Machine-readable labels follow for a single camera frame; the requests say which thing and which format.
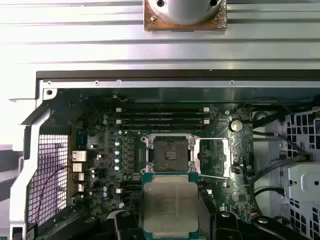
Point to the thin metal locking lever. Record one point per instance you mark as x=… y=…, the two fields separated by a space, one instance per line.
x=215 y=176

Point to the CPU socket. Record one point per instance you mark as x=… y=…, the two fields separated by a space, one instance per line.
x=162 y=150

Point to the green motherboard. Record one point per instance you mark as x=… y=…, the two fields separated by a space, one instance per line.
x=243 y=160

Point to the black PC case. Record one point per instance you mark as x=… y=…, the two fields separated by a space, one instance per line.
x=150 y=75

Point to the square brown base plate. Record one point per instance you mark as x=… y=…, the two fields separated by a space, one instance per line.
x=150 y=23

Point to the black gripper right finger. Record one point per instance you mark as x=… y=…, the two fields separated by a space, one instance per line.
x=225 y=227

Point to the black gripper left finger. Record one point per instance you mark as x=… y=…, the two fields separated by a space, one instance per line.
x=125 y=227

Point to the silver drive cage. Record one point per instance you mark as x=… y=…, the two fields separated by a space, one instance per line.
x=302 y=180

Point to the silver green CPU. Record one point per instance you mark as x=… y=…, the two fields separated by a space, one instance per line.
x=175 y=205

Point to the RAM slot with white clips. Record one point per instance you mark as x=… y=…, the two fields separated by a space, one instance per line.
x=132 y=192
x=162 y=110
x=162 y=122

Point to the silver coin cell battery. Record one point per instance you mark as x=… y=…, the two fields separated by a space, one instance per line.
x=236 y=125

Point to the silver rear port block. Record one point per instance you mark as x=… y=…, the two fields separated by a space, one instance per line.
x=79 y=176
x=79 y=155
x=81 y=188
x=78 y=167

